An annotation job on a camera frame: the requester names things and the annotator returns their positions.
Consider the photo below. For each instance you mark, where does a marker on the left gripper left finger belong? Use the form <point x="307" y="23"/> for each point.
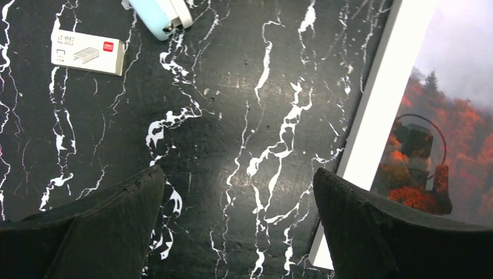
<point x="104" y="235"/>

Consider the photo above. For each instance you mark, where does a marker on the light blue stapler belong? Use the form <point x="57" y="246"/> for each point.
<point x="163" y="18"/>

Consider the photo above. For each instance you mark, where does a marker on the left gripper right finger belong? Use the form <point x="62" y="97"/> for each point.
<point x="370" y="236"/>

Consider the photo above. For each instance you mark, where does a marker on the white picture frame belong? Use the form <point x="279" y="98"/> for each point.
<point x="422" y="133"/>

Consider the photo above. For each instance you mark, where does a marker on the white staple box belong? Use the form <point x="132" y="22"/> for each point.
<point x="87" y="52"/>

